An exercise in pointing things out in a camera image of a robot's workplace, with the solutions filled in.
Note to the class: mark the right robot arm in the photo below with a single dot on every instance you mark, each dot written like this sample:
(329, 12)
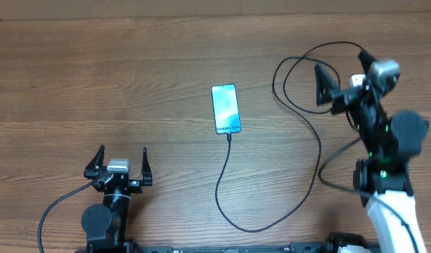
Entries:
(382, 180)

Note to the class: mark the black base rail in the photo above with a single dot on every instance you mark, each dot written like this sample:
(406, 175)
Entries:
(295, 247)

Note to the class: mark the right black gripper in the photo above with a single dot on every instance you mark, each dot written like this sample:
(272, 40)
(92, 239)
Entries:
(325, 91)

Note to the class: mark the white power strip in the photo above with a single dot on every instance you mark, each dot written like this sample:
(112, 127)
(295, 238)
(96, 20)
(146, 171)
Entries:
(357, 80)

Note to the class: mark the blue Galaxy smartphone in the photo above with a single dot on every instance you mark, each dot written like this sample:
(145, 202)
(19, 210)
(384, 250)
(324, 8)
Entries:
(226, 110)

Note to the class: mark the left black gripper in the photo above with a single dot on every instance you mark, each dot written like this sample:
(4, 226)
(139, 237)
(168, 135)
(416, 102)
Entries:
(136, 186)

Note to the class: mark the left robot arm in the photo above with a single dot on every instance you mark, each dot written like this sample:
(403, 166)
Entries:
(105, 224)

